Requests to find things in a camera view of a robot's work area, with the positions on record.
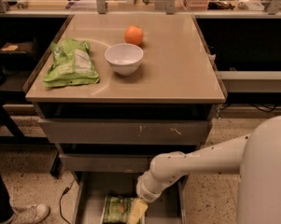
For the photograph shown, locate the black floor cable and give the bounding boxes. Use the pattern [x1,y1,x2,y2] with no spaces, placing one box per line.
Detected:
[58,180,77,224]

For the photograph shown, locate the orange fruit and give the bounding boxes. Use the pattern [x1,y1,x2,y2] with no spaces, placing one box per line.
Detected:
[124,25,144,46]

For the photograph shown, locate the white bowl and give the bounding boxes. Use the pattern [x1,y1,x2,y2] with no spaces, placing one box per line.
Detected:
[105,43,144,76]

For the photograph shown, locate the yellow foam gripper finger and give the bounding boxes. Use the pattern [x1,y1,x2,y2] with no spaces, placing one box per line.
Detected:
[127,199,148,224]

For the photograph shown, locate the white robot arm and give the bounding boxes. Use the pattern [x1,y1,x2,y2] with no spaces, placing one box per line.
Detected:
[136,116,281,224]

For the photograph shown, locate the grey drawer cabinet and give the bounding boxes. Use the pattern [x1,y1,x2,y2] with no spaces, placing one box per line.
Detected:
[22,13,228,224]

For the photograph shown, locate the top grey drawer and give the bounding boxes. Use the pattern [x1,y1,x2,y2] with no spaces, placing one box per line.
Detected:
[39,119,211,145]

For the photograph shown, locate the light green chip bag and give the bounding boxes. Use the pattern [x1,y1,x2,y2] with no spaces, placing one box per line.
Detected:
[42,38,100,88]

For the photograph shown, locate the black table frame left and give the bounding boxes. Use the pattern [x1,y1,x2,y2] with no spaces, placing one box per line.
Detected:
[0,93,62,175]

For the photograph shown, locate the green jalapeno kettle chip bag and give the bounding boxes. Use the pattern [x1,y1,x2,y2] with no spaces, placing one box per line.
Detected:
[100,195,145,224]

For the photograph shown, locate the white sneaker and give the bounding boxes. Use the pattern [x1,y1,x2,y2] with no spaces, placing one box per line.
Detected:
[8,203,50,224]

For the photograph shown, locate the middle grey drawer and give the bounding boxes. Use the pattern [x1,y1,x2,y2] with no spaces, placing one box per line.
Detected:
[60,154,153,173]

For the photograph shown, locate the bottom open grey drawer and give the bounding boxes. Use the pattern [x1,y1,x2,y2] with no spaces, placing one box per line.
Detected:
[72,172,187,224]

